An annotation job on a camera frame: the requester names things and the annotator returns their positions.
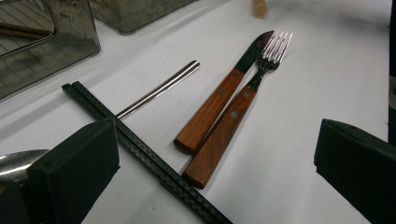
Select brown chopstick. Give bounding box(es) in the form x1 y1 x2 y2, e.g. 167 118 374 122
0 21 54 35
0 29 52 41

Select white table sheet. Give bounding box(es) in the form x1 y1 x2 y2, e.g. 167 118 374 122
0 0 393 224

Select light wooden spoon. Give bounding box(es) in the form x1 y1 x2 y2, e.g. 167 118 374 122
251 0 269 19

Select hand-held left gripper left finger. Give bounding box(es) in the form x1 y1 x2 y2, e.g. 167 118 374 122
26 118 121 224

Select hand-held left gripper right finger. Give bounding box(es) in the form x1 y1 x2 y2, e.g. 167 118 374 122
313 119 396 224

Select wooden-handled knife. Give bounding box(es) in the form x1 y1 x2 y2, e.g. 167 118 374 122
173 30 276 156

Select steel spoon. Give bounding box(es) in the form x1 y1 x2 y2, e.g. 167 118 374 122
0 60 201 188

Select black chopstick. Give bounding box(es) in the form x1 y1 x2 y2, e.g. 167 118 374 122
70 80 233 224
61 83 219 224

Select wooden-handled fork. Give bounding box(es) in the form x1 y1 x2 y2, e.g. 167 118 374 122
181 30 294 190

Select smoky clear plastic bin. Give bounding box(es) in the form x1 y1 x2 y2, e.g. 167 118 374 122
88 0 198 35
0 0 102 101

